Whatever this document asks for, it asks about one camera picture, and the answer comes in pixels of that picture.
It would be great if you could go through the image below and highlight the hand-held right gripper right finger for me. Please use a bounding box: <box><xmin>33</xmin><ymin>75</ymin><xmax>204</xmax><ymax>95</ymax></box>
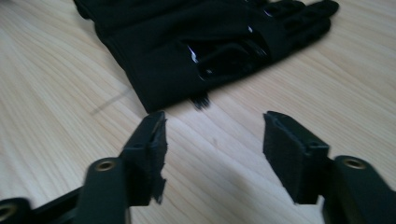
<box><xmin>262</xmin><ymin>110</ymin><xmax>331</xmax><ymax>205</ymax></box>

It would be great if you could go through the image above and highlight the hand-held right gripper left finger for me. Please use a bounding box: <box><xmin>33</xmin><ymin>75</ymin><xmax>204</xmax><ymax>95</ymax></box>
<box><xmin>119</xmin><ymin>110</ymin><xmax>168</xmax><ymax>207</ymax></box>

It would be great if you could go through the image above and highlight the black glove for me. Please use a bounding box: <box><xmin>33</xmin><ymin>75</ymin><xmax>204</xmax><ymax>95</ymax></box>
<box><xmin>73</xmin><ymin>0</ymin><xmax>340</xmax><ymax>114</ymax></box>

